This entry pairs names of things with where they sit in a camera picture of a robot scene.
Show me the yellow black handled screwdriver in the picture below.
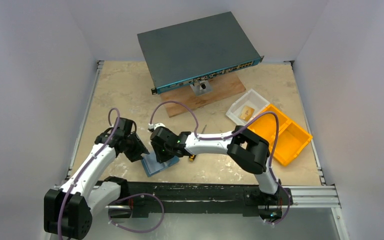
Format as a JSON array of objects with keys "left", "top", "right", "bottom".
[{"left": 188, "top": 125, "right": 207, "bottom": 162}]

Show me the aluminium frame rail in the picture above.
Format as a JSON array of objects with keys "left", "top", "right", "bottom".
[{"left": 289, "top": 185, "right": 341, "bottom": 209}]

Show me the clear plastic bin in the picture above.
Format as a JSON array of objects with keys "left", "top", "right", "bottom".
[{"left": 225, "top": 89, "right": 270, "bottom": 126}]

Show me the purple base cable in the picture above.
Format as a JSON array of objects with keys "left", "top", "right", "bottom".
[
  {"left": 107, "top": 193, "right": 165, "bottom": 234},
  {"left": 262, "top": 188, "right": 294, "bottom": 226}
]

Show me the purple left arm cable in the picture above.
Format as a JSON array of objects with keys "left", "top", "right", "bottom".
[{"left": 56, "top": 107, "right": 121, "bottom": 240}]

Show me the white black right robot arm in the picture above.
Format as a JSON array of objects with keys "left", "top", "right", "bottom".
[{"left": 148, "top": 123, "right": 281, "bottom": 204}]

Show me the orange plastic divided bin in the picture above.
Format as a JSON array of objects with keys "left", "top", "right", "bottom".
[{"left": 248, "top": 104, "right": 313, "bottom": 167}]

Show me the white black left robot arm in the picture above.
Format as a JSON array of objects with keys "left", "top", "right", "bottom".
[{"left": 43, "top": 117, "right": 149, "bottom": 240}]

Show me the grey network switch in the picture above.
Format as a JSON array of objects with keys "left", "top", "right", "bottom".
[{"left": 137, "top": 11, "right": 264, "bottom": 95}]

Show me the brown wooden board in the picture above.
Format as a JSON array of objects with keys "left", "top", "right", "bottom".
[{"left": 160, "top": 73, "right": 246, "bottom": 110}]

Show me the gold credit card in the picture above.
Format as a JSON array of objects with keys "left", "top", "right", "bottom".
[{"left": 239, "top": 105, "right": 255, "bottom": 122}]

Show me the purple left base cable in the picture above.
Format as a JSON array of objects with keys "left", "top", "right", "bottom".
[{"left": 107, "top": 193, "right": 165, "bottom": 234}]

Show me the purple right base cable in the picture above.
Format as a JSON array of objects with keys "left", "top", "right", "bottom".
[{"left": 262, "top": 188, "right": 294, "bottom": 226}]

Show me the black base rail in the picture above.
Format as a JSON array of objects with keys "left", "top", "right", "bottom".
[{"left": 94, "top": 180, "right": 296, "bottom": 220}]

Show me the small grey metal bracket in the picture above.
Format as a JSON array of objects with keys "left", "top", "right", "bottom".
[{"left": 190, "top": 80, "right": 213, "bottom": 96}]

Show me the blue card holder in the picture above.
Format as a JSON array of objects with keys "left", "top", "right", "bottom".
[{"left": 141, "top": 153, "right": 180, "bottom": 177}]

